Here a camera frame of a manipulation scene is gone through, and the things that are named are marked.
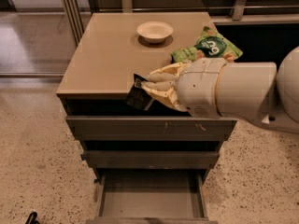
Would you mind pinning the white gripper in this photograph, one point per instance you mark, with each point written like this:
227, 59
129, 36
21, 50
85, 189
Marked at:
199, 85

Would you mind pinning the black rxbar chocolate bar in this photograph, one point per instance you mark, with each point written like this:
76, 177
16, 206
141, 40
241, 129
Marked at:
137, 97

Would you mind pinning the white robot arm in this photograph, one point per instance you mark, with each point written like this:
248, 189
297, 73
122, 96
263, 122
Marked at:
263, 94

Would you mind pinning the grey drawer cabinet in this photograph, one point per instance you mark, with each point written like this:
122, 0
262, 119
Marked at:
101, 73

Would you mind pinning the grey top drawer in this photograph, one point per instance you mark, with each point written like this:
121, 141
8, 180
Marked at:
112, 128

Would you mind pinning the grey middle drawer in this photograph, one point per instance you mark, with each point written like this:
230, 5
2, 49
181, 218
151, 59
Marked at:
150, 159

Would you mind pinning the grey open bottom drawer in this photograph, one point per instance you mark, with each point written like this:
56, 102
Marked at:
150, 197

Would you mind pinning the white bowl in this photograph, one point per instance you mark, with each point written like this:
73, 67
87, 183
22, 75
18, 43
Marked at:
154, 32

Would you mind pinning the green snack bag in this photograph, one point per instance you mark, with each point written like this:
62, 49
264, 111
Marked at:
210, 44

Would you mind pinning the black object on floor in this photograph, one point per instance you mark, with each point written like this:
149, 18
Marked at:
32, 219

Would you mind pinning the metal shelf frame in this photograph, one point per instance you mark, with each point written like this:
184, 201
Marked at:
38, 36

